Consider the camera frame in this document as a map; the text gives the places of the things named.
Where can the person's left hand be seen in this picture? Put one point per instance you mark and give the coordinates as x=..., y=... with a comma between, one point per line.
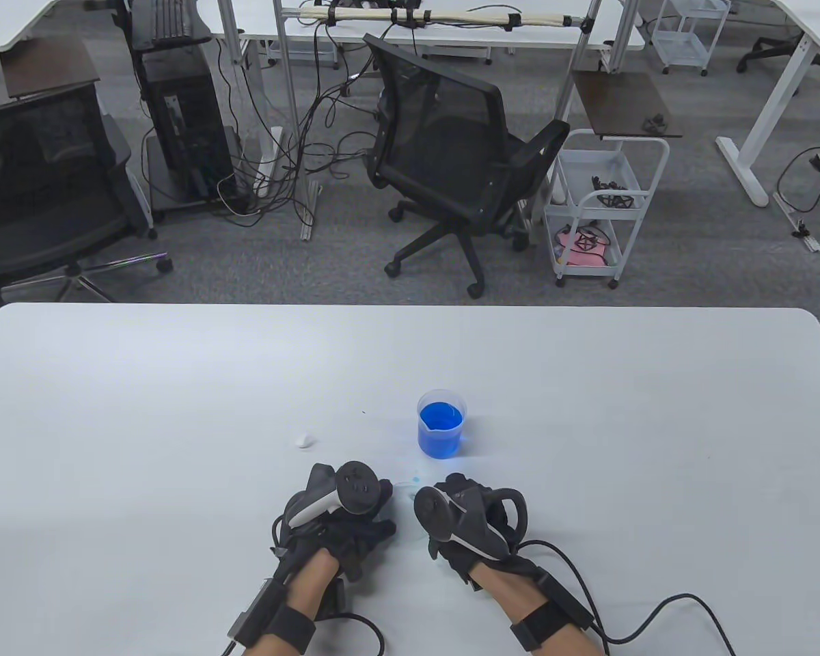
x=357, y=549

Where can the silver aluminium frame post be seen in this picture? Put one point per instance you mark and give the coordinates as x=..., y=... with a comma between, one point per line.
x=294, y=119
x=567, y=102

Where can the white desk with leg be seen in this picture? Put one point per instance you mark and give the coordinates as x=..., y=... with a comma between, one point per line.
x=786, y=82

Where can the person's right forearm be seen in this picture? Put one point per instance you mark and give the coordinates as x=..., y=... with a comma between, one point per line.
x=519, y=605

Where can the white long desk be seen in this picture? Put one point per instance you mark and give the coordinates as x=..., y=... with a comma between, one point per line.
x=424, y=31

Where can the person's left fingers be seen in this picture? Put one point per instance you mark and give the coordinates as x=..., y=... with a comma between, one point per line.
x=374, y=534

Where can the clear beaker with blue liquid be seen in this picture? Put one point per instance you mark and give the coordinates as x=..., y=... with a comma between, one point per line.
x=441, y=425

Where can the pink cloth item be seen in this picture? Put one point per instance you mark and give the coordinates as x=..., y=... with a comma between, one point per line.
x=579, y=247

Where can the white power strip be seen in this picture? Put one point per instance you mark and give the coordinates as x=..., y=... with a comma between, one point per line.
x=268, y=167

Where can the black chair wheel base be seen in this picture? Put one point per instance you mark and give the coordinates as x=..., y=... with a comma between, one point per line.
x=789, y=56

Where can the black and white glove controller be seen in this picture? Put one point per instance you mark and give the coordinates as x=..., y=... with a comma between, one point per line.
x=338, y=495

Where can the black padded office chair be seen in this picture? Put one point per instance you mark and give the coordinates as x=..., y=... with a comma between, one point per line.
x=41, y=191

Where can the brown side table top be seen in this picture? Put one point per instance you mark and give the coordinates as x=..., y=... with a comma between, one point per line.
x=48, y=67
x=625, y=104

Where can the small black gadget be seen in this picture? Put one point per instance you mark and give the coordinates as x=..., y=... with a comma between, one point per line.
x=654, y=124

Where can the person's right hand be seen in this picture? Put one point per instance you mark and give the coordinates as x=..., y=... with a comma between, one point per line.
x=462, y=564

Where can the white rolling utility cart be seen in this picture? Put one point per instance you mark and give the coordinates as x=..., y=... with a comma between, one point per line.
x=605, y=205

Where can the white corner desk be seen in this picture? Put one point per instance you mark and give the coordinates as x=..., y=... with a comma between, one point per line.
x=34, y=24

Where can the black computer tower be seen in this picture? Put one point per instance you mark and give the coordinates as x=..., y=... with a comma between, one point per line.
x=184, y=116

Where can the black mesh office chair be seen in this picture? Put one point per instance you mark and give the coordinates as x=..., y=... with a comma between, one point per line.
x=451, y=154

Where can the person's left forearm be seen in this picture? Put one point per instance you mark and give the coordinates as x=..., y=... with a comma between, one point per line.
x=299, y=598

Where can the small white pellet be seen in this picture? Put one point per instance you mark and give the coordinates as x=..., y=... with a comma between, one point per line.
x=305, y=439

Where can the person's right fingers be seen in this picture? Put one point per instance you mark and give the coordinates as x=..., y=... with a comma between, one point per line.
x=462, y=488

